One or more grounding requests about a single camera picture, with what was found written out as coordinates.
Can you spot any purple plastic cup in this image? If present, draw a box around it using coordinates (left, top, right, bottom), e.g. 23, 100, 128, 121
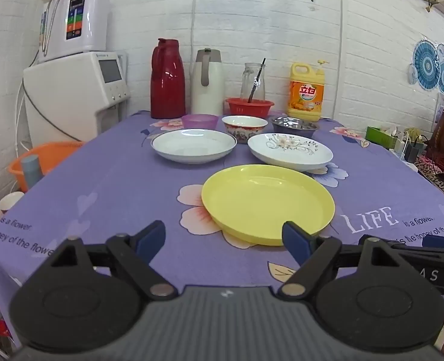
181, 113, 219, 131

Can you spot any glass pitcher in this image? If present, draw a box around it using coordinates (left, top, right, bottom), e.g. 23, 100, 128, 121
240, 63, 266, 101

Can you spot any stainless steel bowl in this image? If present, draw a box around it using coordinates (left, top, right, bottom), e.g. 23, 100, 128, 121
270, 116, 320, 140

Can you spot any white wall pipe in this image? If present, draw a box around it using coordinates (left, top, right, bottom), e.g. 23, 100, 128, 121
189, 0, 200, 50
334, 0, 346, 120

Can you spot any white power strip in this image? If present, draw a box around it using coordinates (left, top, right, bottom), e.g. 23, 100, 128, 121
389, 148, 418, 167

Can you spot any floral ceramic bowl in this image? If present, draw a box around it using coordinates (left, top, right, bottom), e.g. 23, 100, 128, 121
221, 115, 269, 144

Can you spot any red plastic basket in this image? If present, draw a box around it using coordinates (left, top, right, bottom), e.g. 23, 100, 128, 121
225, 97, 275, 118

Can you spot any white water dispenser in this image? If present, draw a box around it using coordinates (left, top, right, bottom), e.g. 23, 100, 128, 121
23, 51, 130, 147

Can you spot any white water ionizer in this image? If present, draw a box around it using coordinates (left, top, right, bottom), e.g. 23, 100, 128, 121
38, 0, 111, 63

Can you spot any white floral print plate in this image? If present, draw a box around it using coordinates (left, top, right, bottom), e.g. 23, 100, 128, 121
247, 133, 334, 172

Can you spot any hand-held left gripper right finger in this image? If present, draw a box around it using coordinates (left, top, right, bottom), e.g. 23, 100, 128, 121
277, 221, 412, 301

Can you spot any purple floral tablecloth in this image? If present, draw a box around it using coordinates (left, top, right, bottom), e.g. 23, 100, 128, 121
0, 110, 444, 347

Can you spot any green box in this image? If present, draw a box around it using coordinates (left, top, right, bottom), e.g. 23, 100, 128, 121
365, 126, 399, 149

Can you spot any white deep ceramic plate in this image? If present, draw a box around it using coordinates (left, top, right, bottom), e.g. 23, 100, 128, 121
150, 128, 238, 165

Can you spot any orange plastic basin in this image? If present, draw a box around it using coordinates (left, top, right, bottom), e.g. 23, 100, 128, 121
7, 141, 85, 193

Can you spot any grey blue cup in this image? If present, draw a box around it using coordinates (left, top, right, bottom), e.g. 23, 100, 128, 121
21, 156, 44, 190

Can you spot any yellow plastic plate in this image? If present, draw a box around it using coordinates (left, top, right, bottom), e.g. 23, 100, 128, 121
201, 164, 335, 247

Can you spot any black charger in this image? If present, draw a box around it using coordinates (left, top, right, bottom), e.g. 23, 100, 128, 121
404, 135, 427, 163

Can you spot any large blue patterned wall plate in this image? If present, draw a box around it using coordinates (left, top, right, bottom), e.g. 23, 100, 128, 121
413, 39, 441, 90

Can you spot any red thermos jug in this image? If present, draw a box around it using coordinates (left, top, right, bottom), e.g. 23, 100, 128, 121
150, 38, 187, 119

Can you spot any black straw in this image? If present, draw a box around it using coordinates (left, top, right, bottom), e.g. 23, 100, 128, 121
248, 58, 266, 103

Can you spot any white thermos jug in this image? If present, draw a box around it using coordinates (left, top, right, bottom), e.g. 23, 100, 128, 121
190, 48, 225, 116

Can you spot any small white bowl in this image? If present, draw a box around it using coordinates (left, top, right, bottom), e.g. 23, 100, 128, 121
0, 191, 26, 223

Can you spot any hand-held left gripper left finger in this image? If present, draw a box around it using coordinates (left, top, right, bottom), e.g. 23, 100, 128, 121
49, 220, 180, 302

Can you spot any grey corrugated hose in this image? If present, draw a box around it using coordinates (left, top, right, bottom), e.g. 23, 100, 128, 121
39, 0, 63, 58

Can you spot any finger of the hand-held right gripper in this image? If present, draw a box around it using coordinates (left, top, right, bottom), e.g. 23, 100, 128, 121
391, 235, 444, 261

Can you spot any yellow detergent bottle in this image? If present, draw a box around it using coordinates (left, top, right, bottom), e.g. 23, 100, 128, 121
286, 60, 330, 122

